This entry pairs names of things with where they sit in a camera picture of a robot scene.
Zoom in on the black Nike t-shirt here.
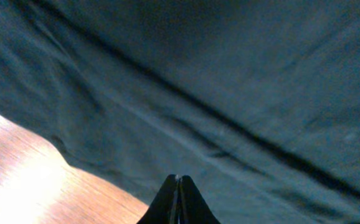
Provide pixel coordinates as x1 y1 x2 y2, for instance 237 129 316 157
0 0 360 223

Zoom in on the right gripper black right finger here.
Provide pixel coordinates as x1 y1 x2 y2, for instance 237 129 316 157
179 175 220 224

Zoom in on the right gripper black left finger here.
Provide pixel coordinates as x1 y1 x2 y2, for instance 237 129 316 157
137 174 179 224

